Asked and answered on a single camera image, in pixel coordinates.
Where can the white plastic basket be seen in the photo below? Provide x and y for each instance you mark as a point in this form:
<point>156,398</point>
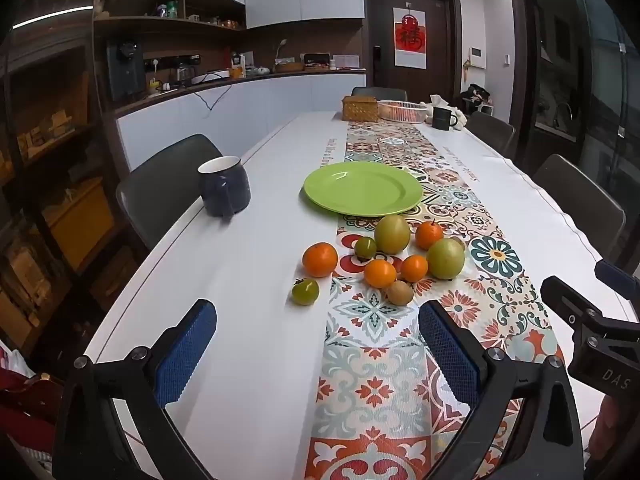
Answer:
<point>402,116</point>

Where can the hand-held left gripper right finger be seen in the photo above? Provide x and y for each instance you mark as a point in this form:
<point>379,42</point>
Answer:
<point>450,355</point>

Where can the white intercom panel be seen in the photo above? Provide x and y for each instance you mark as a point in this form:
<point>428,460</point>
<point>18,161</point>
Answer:
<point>476,57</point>

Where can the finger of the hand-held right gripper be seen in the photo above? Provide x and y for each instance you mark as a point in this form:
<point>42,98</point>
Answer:
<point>610,274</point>
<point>565,300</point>

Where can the red wall calendar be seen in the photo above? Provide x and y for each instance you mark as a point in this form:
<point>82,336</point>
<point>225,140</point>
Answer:
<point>411,35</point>

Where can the white counter cabinet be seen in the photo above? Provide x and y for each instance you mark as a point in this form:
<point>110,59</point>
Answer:
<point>260,105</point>

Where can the pile of tangerines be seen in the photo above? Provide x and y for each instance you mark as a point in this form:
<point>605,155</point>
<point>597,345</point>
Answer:
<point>400,108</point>

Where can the door lock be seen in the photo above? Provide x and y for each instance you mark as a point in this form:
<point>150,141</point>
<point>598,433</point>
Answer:
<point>376,58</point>

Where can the small orange tangerine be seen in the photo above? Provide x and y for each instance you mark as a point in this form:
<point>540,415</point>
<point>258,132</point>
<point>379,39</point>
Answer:
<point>414,268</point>

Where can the wooden wall shelf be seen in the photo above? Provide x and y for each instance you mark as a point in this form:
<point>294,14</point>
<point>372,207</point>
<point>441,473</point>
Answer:
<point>165,22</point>

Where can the brownish green pear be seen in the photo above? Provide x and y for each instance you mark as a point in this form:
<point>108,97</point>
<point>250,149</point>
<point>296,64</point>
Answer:
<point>392,234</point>

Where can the glass display cabinet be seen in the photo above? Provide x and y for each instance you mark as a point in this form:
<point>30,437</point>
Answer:
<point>50,170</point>

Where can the person's right hand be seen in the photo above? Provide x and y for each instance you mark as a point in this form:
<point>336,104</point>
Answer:
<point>602,430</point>

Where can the large green tomato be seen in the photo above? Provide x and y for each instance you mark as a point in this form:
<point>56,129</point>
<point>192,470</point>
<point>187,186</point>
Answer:
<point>305,292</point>

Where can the grey chair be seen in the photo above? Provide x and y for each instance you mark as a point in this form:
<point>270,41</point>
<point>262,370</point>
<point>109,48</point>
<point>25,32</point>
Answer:
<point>165,185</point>
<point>492,132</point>
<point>580,200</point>
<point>379,94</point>

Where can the green plate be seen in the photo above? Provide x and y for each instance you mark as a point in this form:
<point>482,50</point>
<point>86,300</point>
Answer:
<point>362,187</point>

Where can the brown kiwi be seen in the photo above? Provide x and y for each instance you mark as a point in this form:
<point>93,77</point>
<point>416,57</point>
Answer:
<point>400,293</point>

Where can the small green tomato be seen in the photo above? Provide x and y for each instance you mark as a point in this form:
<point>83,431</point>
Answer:
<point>365,248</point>

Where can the stemmed orange tangerine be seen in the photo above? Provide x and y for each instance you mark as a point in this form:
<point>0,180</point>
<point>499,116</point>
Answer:
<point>430,236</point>

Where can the red bag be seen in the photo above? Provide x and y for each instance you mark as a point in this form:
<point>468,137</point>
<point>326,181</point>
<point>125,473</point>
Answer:
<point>20,390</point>

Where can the glass sliding door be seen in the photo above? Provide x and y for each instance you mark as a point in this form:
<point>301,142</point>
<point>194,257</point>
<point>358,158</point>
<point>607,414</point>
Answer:
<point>590,85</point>

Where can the black coffee machine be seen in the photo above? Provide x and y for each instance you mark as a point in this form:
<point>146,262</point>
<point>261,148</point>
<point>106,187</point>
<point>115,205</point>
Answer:
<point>125,67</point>

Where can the white desk lamp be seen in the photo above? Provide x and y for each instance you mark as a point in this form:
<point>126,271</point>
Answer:
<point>280,49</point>

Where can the large orange tangerine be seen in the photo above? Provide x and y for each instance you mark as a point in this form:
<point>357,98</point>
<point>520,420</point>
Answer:
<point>320,260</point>

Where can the black box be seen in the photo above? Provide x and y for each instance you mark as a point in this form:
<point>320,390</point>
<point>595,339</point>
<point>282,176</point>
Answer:
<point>316,61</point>

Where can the dark wooden door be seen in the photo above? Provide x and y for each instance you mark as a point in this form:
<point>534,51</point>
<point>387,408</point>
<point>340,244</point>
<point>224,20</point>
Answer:
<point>385,20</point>

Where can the black mug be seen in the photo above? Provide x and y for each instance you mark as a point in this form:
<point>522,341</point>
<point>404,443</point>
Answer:
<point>442,119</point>

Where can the navy blue mug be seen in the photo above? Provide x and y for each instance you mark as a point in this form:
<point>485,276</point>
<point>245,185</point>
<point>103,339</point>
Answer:
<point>225,190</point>

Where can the black bag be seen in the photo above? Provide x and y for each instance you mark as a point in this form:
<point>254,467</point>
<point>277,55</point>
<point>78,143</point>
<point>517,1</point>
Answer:
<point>475,95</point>

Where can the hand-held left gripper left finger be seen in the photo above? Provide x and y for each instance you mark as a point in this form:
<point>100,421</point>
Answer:
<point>185,355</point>

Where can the green apple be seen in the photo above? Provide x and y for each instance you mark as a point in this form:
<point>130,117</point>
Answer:
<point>446,259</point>

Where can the metal faucet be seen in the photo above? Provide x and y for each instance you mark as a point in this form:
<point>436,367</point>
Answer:
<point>562,110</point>

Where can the white cloth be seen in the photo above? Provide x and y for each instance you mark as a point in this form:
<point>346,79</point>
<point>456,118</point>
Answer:
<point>460,116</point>

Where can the wicker basket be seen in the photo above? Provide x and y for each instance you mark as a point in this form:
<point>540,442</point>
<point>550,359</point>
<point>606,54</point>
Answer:
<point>360,109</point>

